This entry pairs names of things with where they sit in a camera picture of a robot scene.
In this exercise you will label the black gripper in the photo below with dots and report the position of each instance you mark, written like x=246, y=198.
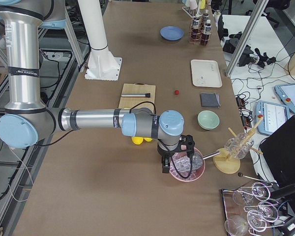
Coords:
x=162, y=154

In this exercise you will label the blue plate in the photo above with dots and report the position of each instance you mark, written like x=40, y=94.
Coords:
x=171, y=33

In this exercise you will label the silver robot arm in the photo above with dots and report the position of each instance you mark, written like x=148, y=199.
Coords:
x=28, y=120

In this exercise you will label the pink bowl with ice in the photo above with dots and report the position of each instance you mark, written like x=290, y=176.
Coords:
x=182, y=163

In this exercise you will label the yellow lemon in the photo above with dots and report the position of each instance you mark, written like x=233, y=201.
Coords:
x=148, y=139
x=137, y=140

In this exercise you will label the metal ice scoop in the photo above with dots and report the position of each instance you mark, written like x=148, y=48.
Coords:
x=206, y=156

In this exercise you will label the mint green bowl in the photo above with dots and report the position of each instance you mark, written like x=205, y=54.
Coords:
x=208, y=120

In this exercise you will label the wooden glass stand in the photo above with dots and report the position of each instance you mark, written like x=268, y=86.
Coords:
x=236, y=148

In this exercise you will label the steel muddler black tip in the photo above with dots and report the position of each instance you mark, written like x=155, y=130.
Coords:
x=147, y=95

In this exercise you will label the wooden cutting board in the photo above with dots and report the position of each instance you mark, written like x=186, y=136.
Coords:
x=129, y=102

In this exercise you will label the grey folded cloth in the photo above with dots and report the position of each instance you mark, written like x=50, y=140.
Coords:
x=210, y=100

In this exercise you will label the wine glass rack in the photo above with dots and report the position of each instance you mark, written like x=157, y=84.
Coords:
x=249, y=210

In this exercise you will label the cream serving tray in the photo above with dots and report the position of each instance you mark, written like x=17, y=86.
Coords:
x=205, y=73

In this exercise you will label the blue teach pendant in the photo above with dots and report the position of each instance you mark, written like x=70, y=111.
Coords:
x=274, y=116
x=286, y=93

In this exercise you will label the black laptop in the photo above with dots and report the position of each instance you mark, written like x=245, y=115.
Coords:
x=279, y=153

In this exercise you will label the dark drink bottle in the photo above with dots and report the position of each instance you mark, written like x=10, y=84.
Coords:
x=205, y=16
x=206, y=33
x=195, y=30

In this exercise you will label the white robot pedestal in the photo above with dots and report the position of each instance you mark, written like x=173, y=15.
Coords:
x=102, y=65

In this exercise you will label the copper wire bottle rack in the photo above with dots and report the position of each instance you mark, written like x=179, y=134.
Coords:
x=200, y=30

